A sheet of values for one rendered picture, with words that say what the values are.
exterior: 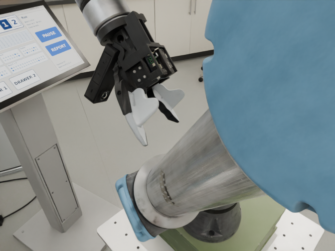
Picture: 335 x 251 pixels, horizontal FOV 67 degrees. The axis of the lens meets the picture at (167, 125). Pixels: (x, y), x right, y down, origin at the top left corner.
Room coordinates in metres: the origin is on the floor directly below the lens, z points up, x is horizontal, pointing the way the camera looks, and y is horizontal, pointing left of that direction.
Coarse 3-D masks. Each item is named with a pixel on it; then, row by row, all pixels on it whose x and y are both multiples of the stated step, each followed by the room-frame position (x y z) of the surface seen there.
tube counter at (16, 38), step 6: (24, 30) 0.96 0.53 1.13; (0, 36) 0.88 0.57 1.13; (6, 36) 0.89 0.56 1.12; (12, 36) 0.91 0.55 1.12; (18, 36) 0.92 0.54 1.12; (24, 36) 0.94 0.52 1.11; (30, 36) 0.95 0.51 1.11; (0, 42) 0.86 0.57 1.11; (6, 42) 0.88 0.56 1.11; (12, 42) 0.89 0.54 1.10; (18, 42) 0.90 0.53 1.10; (24, 42) 0.92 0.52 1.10; (0, 48) 0.85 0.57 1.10; (6, 48) 0.86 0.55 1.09
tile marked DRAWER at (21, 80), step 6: (24, 72) 0.83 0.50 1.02; (30, 72) 0.84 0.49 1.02; (12, 78) 0.78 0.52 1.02; (18, 78) 0.80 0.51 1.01; (24, 78) 0.81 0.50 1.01; (30, 78) 0.82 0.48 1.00; (36, 78) 0.83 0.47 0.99; (12, 84) 0.77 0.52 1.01; (18, 84) 0.78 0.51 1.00; (24, 84) 0.79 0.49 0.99; (30, 84) 0.80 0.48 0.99
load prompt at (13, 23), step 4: (8, 16) 0.96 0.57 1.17; (12, 16) 0.97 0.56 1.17; (16, 16) 0.98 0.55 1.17; (0, 20) 0.93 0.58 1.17; (4, 20) 0.94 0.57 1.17; (8, 20) 0.95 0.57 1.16; (12, 20) 0.96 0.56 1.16; (16, 20) 0.97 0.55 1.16; (0, 24) 0.92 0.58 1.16; (4, 24) 0.93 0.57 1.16; (8, 24) 0.94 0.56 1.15; (12, 24) 0.95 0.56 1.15; (16, 24) 0.96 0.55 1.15; (20, 24) 0.97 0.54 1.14; (0, 28) 0.91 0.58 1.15; (4, 28) 0.91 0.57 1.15; (8, 28) 0.92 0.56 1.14; (12, 28) 0.93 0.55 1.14; (16, 28) 0.94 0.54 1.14; (0, 32) 0.89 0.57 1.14
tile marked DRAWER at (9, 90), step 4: (0, 84) 0.74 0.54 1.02; (4, 84) 0.75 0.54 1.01; (0, 88) 0.73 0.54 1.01; (4, 88) 0.74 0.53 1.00; (8, 88) 0.75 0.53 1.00; (0, 92) 0.72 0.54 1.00; (4, 92) 0.73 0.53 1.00; (8, 92) 0.74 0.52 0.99; (12, 92) 0.74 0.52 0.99; (0, 96) 0.71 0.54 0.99; (4, 96) 0.72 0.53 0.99
